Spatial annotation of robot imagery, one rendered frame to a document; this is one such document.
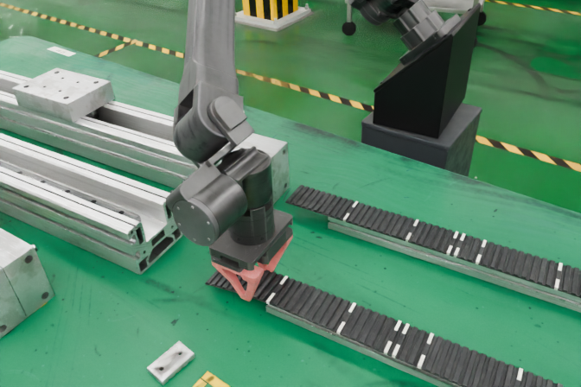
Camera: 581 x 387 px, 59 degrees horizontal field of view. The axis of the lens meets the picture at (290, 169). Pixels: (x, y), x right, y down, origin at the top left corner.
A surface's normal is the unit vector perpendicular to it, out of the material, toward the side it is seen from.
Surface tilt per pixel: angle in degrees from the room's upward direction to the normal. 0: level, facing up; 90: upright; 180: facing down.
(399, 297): 0
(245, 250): 1
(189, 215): 89
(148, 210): 90
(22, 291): 90
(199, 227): 89
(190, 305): 0
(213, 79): 42
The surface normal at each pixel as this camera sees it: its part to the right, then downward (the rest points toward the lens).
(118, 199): -0.49, 0.51
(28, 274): 0.85, 0.28
